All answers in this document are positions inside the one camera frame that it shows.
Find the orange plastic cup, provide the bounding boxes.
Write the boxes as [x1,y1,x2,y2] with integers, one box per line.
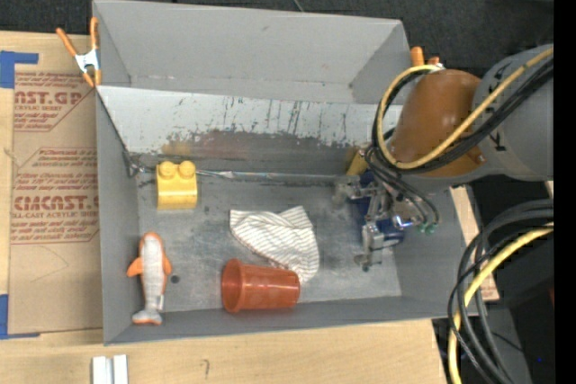
[220,257,302,315]

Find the brown cardboard board red print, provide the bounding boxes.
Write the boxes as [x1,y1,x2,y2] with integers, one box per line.
[0,30,104,341]

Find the orange and white toy fish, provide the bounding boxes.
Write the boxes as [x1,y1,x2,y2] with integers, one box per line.
[125,231,174,326]

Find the grey metal bin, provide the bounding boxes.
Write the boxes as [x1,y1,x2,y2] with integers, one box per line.
[91,0,481,346]

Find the blue object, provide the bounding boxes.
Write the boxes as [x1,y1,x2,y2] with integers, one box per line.
[357,180,408,245]

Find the yellow toy building block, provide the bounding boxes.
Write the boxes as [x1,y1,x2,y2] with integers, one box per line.
[156,160,200,211]

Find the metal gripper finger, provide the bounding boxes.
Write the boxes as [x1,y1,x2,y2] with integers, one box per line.
[354,223,402,272]
[333,182,378,212]

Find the white striped cloth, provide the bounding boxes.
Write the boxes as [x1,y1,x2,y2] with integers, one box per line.
[229,205,321,285]

